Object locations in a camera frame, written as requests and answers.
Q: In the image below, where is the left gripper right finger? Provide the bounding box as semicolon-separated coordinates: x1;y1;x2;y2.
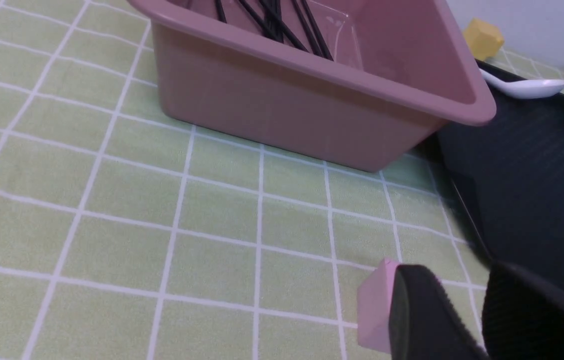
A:
481;262;564;360

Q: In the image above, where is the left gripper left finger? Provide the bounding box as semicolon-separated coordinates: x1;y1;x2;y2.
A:
388;264;489;360

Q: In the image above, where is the pink block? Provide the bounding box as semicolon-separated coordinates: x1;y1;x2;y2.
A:
357;259;409;358

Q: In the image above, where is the black plastic tray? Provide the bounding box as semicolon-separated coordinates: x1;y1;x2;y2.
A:
436;88;564;289

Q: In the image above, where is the white spoon far left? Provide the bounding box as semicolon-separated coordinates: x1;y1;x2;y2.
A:
480;69;564;100

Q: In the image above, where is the pink plastic bin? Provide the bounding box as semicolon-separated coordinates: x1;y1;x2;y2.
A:
129;0;497;173

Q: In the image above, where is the yellow block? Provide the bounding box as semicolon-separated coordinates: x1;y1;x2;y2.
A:
463;18;504;61

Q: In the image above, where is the black chopstick in bin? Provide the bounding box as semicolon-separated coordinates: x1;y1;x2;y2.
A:
267;0;283;43
291;0;323;57
237;0;310;53
215;0;227;24
301;0;334;61

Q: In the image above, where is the green checkered tablecloth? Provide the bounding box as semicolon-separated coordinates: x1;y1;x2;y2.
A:
0;0;488;360

